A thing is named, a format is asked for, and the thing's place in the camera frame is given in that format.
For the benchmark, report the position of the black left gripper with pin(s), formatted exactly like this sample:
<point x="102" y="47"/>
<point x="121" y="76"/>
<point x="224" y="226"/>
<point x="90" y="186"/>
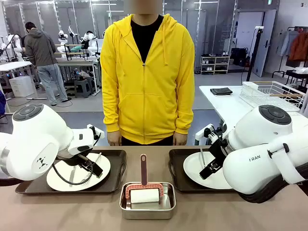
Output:
<point x="72" y="160"/>

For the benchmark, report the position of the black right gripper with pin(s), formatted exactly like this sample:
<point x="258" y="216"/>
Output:
<point x="219" y="151"/>

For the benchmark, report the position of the white round plate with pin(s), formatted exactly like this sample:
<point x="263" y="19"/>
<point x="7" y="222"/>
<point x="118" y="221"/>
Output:
<point x="192" y="166"/>
<point x="81" y="175"/>

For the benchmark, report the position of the yellow sleeved right forearm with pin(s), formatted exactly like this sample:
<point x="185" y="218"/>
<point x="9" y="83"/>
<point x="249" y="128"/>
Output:
<point x="109" y="110"/>

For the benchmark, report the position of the yellow sleeved left forearm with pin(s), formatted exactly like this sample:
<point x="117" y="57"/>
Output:
<point x="185" y="110"/>

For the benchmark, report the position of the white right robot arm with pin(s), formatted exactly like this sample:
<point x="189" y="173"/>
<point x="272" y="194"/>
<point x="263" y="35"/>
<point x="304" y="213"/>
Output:
<point x="252" y="168"/>

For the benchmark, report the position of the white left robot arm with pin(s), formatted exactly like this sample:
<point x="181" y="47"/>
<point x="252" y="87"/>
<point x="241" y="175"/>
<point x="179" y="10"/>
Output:
<point x="36" y="134"/>

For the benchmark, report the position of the person's right hand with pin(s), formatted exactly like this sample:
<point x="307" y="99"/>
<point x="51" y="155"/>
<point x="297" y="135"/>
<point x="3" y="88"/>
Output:
<point x="113" y="139"/>

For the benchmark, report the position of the person's left hand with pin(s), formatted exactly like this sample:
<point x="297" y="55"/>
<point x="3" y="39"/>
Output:
<point x="180" y="139"/>

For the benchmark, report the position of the silver fork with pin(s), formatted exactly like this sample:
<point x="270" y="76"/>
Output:
<point x="98" y="158"/>

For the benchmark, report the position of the silver cutlery piece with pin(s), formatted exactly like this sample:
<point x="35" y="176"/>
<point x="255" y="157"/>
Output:
<point x="202" y="157"/>

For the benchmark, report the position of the brown serving tray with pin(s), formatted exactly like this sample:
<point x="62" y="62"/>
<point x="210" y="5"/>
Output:
<point x="176" y="173"/>
<point x="115" y="168"/>

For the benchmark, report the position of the silver table knife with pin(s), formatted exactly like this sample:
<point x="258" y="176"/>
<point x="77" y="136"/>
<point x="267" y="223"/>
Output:
<point x="72" y="178"/>

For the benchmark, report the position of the white side table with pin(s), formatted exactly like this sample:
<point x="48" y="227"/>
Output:
<point x="223" y="103"/>

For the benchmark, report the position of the metal rectangular container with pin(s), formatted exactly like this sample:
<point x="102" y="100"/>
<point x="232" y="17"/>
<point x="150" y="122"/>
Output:
<point x="144" y="214"/>

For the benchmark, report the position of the grey plastic stool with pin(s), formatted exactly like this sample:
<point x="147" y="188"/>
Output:
<point x="83" y="87"/>

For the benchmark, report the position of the black folded cloth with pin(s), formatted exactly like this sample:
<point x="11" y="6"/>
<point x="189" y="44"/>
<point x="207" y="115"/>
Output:
<point x="221" y="91"/>

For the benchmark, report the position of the person in yellow hoodie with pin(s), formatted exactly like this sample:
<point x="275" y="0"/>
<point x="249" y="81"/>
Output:
<point x="144" y="96"/>

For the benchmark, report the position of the white work desk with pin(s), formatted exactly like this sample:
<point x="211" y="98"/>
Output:
<point x="77" y="63"/>

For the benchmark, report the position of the white shoe rack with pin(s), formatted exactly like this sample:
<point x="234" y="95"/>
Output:
<point x="214" y="65"/>

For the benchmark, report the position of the white drawer cabinet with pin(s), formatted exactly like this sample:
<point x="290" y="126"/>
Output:
<point x="21" y="87"/>

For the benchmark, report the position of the black bag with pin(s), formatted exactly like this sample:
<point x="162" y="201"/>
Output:
<point x="238" y="56"/>

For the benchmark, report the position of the white humanoid robot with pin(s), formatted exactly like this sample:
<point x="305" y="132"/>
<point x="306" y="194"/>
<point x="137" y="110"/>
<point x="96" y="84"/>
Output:
<point x="16" y="48"/>
<point x="63" y="44"/>
<point x="91" y="44"/>

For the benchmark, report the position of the black tripod stand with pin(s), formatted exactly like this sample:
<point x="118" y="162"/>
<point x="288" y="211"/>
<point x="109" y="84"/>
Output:
<point x="255" y="53"/>

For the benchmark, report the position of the person in grey hoodie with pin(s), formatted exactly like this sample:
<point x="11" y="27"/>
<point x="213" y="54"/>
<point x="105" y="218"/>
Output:
<point x="38" y="48"/>

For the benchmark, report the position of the light grey coat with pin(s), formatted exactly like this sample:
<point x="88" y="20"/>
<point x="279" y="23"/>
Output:
<point x="286" y="43"/>

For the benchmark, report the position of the orange jacket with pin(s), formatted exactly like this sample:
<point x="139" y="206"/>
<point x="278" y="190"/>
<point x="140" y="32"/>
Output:
<point x="299" y="47"/>

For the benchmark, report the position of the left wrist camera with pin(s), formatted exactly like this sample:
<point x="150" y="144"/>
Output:
<point x="95" y="132"/>

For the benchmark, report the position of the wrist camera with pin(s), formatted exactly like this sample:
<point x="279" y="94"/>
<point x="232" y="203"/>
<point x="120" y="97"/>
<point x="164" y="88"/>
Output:
<point x="95" y="132"/>
<point x="209" y="134"/>

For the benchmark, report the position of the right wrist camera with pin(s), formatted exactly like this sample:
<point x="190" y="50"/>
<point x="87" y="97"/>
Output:
<point x="209" y="134"/>

